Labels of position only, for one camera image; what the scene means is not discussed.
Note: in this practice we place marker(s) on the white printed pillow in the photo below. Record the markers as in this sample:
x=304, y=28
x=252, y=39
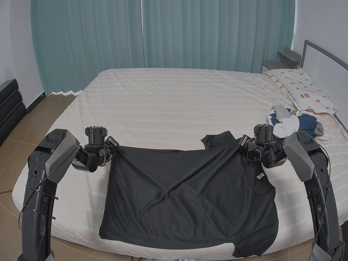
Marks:
x=301, y=86

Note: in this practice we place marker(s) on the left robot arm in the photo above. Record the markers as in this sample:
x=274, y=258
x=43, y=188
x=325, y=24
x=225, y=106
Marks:
x=57, y=151

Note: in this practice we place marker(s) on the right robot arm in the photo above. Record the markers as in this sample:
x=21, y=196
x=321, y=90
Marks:
x=304, y=156

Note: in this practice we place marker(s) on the bed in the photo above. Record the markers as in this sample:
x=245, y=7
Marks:
x=176, y=105

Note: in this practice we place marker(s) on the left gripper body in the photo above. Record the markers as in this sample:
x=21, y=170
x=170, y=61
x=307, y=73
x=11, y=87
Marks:
x=111, y=147

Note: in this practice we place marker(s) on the pile of clothes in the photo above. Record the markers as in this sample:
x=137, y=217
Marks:
x=288, y=124

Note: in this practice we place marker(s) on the black T-shirt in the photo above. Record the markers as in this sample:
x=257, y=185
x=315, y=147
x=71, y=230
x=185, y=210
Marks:
x=176, y=200

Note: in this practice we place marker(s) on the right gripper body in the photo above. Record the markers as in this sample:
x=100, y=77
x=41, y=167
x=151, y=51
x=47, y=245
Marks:
x=246, y=144

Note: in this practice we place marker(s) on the blue-green curtain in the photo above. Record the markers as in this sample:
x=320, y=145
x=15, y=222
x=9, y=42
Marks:
x=87, y=37
x=217, y=23

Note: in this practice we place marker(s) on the black chest of drawers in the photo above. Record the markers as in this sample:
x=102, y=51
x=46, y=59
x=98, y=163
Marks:
x=9, y=105

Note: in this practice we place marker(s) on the grey bedside table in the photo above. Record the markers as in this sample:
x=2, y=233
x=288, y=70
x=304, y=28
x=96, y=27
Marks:
x=273, y=64

